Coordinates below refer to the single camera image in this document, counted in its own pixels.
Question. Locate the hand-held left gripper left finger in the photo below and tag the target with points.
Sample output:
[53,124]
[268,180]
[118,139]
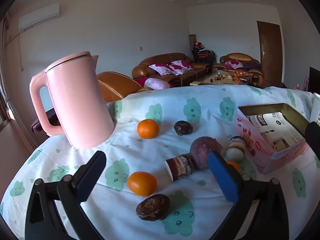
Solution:
[85,187]

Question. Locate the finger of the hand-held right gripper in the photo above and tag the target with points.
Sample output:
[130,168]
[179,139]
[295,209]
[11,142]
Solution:
[313,135]

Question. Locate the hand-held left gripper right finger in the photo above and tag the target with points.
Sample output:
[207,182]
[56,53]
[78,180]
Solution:
[223,177]

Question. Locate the orange mandarin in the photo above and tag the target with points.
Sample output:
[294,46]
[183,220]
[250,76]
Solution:
[148,128]
[234,166]
[142,183]

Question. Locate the smooth purple passion fruit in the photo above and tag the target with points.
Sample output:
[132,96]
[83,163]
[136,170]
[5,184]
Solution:
[203,152]

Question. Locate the small dark wrinkled passion fruit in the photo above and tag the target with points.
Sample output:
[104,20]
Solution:
[183,128]

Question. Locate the large dark wrinkled passion fruit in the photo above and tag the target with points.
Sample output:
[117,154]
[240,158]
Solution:
[152,207]

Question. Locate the stacked round pastry snack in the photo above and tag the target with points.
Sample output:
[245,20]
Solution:
[236,148]

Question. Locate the brown layered cake roll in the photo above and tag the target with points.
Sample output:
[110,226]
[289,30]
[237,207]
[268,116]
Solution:
[180,166]

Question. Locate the red bottle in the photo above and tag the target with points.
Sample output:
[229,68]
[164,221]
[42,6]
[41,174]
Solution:
[297,87]

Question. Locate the black television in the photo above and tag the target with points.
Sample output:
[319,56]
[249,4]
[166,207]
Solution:
[313,80]

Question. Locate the white cloth with green prints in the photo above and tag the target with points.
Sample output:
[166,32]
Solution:
[212,95]

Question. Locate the pink electric kettle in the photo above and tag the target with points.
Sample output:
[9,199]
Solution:
[80,100]

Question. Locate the brown wooden door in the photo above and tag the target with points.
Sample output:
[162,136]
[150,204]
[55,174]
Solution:
[270,52]

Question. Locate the glass coffee table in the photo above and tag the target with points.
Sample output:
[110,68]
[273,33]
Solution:
[220,80]

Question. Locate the brown leather armchair with blanket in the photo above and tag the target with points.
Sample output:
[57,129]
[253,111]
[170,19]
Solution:
[115,85]

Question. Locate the white pillow with magenta flowers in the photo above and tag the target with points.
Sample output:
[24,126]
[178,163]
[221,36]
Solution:
[160,68]
[179,66]
[233,64]

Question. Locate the long brown leather sofa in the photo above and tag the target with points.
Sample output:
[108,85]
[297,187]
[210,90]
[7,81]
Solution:
[172,74]

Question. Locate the pale pink pillow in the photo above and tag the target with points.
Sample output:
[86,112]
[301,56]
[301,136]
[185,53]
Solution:
[156,83]

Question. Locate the stacked dark chairs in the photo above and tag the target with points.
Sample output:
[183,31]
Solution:
[203,55]

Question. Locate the beige curtain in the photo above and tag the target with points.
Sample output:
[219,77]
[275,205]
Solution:
[4,60]

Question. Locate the window with wooden frame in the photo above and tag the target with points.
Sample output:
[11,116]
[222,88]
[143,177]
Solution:
[3,120]

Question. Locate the white wall air conditioner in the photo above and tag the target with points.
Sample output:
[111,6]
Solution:
[38,17]

